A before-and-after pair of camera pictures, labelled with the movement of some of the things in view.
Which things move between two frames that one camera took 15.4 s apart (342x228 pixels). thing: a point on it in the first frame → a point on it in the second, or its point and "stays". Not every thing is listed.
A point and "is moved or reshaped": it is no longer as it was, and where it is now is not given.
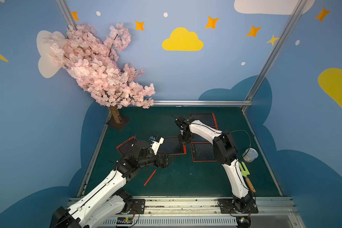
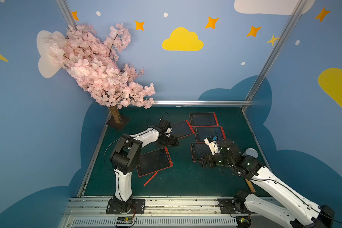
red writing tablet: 172,146 is moved or reshaped
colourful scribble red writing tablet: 196,138 is moved or reshaped
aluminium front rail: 203,212 stays
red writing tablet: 203,152 stays
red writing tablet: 125,147 is moved or reshaped
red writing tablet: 208,118 stays
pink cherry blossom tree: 93,62 stays
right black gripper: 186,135 → 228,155
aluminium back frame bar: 203,102 stays
